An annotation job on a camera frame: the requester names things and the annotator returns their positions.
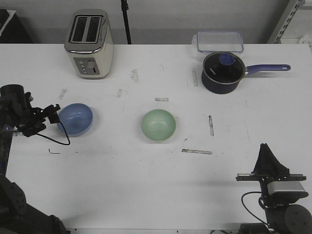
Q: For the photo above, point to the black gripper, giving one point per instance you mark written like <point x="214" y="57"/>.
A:
<point x="279" y="172"/>
<point x="30" y="121"/>

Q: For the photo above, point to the blue bowl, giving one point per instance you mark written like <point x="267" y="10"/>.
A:
<point x="77" y="118"/>

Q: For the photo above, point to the green bowl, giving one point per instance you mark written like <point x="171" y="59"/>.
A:
<point x="158" y="125"/>

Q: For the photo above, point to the cream and chrome toaster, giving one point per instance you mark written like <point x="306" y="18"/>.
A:
<point x="89" y="43"/>

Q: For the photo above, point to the dark blue saucepan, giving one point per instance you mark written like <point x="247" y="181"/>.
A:
<point x="218" y="88"/>

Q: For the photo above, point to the glass pot lid blue knob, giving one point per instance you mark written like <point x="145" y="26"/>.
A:
<point x="224" y="67"/>

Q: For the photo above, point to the black tripod pole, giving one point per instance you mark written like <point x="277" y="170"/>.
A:
<point x="124" y="9"/>

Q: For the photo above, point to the clear plastic food container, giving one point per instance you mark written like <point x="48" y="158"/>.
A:
<point x="207" y="42"/>

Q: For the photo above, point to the white metal shelf upright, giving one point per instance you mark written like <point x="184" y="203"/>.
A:
<point x="284" y="21"/>

